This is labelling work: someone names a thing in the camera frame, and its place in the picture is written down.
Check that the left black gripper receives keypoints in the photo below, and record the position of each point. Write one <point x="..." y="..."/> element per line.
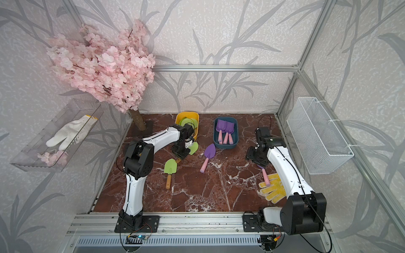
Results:
<point x="183" y="155"/>

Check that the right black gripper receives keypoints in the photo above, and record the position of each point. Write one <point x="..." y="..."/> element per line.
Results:
<point x="249" y="155"/>

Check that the yellow plastic storage box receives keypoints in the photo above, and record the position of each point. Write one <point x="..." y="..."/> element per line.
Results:
<point x="193" y="117"/>

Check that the purple shovel pink handle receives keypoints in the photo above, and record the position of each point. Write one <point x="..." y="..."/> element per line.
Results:
<point x="221" y="129"/>
<point x="265" y="176"/>
<point x="229" y="129"/>
<point x="231" y="139"/>
<point x="209" y="153"/>

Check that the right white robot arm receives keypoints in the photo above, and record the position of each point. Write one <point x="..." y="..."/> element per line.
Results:
<point x="296" y="208"/>

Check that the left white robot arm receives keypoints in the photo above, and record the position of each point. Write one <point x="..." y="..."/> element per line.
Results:
<point x="139" y="161"/>

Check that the dark teal storage box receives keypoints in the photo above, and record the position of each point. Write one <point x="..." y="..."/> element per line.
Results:
<point x="234" y="135"/>

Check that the yellow dotted work glove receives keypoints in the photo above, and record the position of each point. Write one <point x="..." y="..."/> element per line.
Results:
<point x="274" y="192"/>

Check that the pink cherry blossom tree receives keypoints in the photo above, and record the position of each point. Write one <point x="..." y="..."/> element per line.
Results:
<point x="113" y="72"/>

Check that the white cotton glove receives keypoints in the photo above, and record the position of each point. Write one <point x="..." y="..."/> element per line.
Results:
<point x="72" y="133"/>

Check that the white wire mesh basket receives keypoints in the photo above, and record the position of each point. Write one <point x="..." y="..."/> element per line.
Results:
<point x="320" y="143"/>

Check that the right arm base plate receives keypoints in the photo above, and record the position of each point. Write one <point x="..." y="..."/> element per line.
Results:
<point x="253" y="223"/>

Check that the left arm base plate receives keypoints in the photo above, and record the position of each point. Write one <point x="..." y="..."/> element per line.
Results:
<point x="145" y="224"/>

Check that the clear acrylic wall shelf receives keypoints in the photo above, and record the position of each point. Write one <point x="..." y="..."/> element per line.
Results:
<point x="37" y="157"/>

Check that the aluminium front rail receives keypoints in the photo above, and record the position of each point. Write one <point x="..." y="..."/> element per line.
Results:
<point x="103" y="224"/>

